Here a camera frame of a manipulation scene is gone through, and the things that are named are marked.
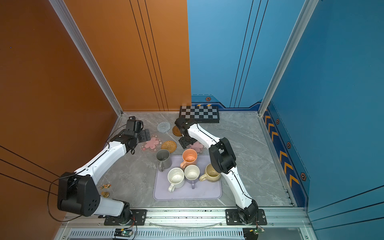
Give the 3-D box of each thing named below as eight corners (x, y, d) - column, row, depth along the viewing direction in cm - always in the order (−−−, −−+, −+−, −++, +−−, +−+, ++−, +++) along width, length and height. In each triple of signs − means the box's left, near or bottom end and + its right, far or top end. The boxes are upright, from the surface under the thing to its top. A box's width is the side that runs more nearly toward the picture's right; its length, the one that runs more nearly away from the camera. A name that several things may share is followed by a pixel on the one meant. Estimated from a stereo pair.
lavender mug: (184, 189, 83) (183, 185, 77) (185, 169, 90) (184, 164, 84) (200, 189, 83) (200, 185, 77) (199, 169, 90) (200, 164, 84)
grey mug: (158, 174, 89) (153, 166, 81) (160, 158, 96) (157, 149, 87) (170, 174, 89) (167, 166, 81) (172, 158, 96) (170, 149, 87)
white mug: (168, 194, 81) (165, 189, 75) (170, 173, 89) (168, 167, 82) (183, 194, 81) (182, 189, 75) (184, 173, 89) (183, 167, 82)
